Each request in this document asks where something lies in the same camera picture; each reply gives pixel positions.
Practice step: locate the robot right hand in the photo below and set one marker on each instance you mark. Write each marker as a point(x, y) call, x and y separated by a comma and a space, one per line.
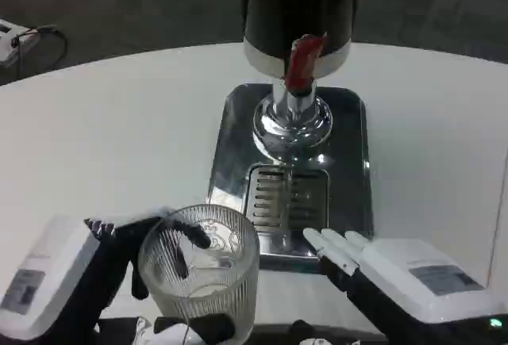
point(401, 281)

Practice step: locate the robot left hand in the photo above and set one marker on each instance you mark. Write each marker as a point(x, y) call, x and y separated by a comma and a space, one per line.
point(59, 281)

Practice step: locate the clear ribbed glass cup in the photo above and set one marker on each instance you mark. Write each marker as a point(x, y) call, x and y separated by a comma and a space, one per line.
point(202, 265)

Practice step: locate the steel drip tray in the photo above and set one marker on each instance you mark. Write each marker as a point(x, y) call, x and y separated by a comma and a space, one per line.
point(293, 186)

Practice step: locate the red dispenser tap lever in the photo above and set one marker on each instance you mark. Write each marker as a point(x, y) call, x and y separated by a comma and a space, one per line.
point(302, 61)

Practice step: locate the white box device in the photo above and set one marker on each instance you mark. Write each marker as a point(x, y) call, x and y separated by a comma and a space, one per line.
point(11, 43)

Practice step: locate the black drink dispenser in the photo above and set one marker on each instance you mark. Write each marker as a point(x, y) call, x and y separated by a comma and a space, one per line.
point(295, 35)

